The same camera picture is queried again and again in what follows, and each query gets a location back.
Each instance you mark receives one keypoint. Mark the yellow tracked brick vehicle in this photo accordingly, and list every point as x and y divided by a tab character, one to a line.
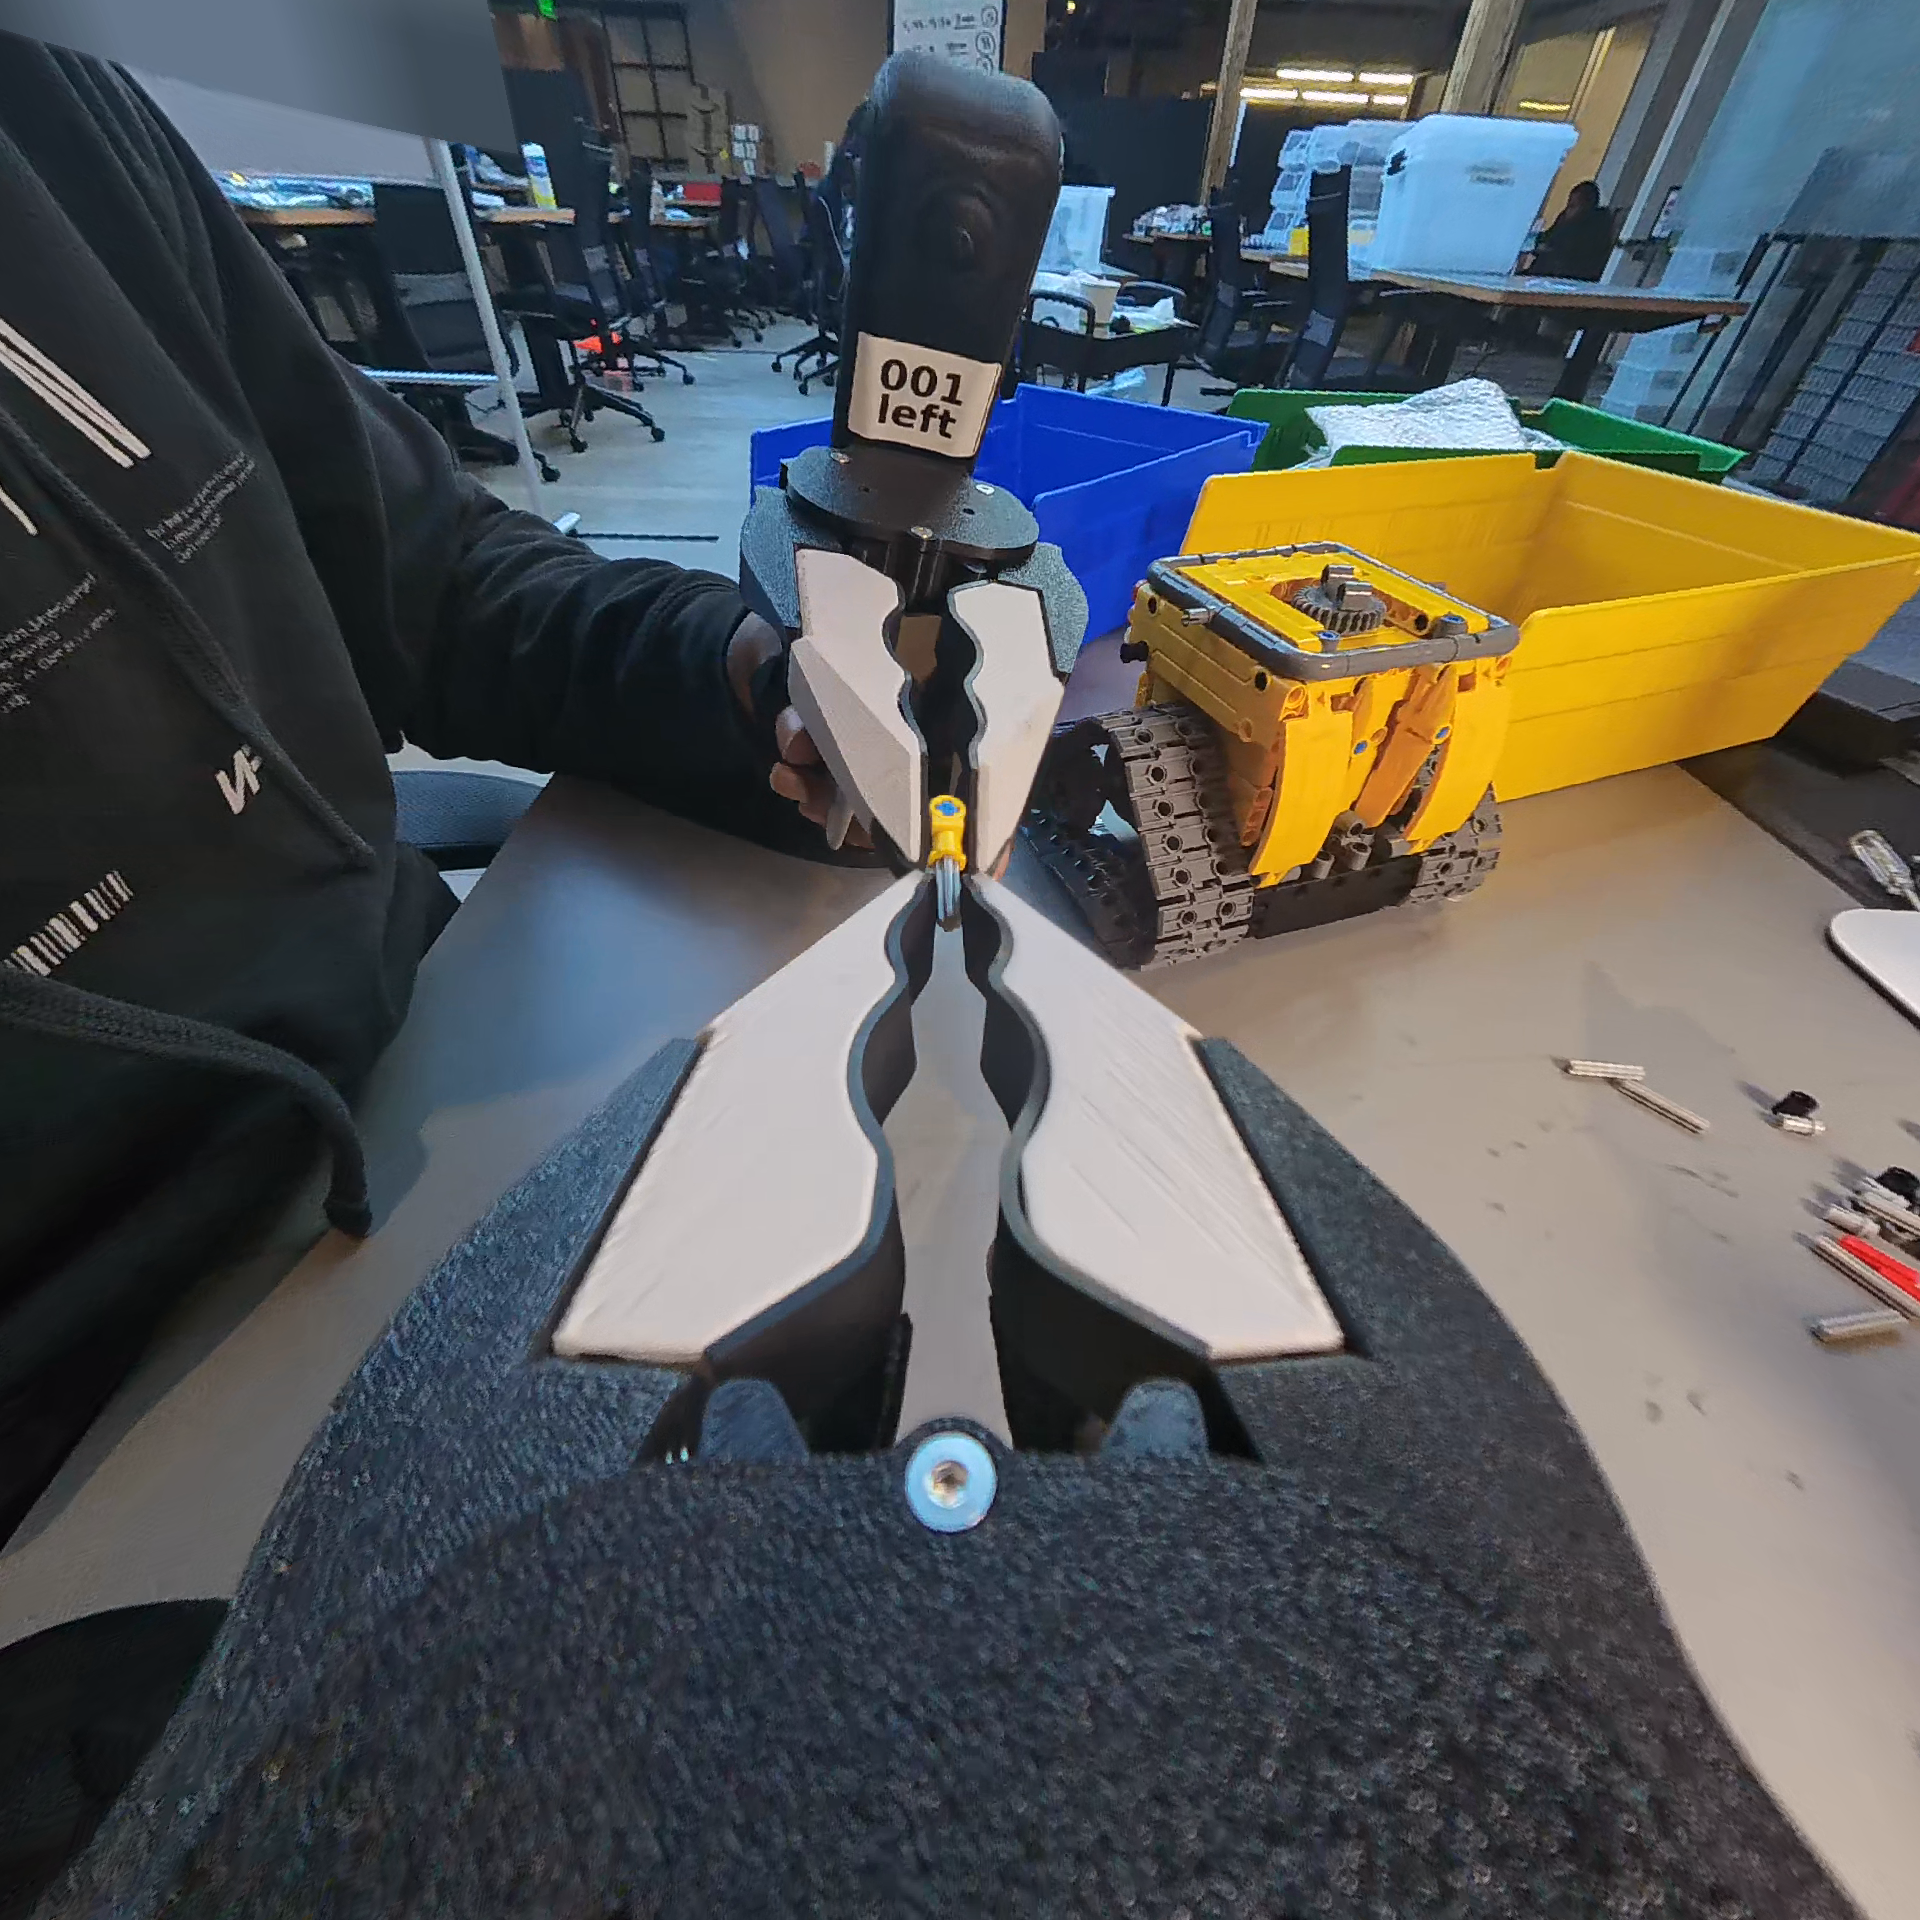
1321	721

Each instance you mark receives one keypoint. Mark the small yellow brick connector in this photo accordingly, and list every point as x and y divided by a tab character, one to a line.
948	841

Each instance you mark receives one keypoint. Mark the white round stand base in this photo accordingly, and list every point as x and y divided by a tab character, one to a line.
1884	961

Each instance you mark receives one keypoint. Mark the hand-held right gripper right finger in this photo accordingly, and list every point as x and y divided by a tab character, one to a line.
1172	1187

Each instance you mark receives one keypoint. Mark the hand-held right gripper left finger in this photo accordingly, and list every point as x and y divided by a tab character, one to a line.
736	1200

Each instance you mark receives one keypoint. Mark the long background table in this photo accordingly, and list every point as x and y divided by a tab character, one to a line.
1561	296

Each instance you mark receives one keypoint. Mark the pile of small brick parts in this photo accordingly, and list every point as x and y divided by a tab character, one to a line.
1868	1230

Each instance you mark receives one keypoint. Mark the black office chair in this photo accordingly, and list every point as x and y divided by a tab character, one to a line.
812	286
585	316

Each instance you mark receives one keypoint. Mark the yellow plastic bin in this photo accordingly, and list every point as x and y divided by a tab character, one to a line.
1681	601

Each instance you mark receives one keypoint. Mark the grey desk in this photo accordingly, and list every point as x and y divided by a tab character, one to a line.
1591	1261

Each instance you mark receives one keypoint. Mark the white plastic bag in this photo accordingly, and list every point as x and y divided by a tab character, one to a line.
1436	421

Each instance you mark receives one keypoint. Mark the person's left hand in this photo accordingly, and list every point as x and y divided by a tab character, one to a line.
787	737

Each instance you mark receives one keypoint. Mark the green plastic bin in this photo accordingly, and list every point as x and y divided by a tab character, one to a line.
1651	436

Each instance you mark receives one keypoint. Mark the blue plastic bin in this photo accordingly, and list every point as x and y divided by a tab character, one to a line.
1142	480

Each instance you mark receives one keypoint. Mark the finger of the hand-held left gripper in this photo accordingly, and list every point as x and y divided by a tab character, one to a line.
855	692
1015	708

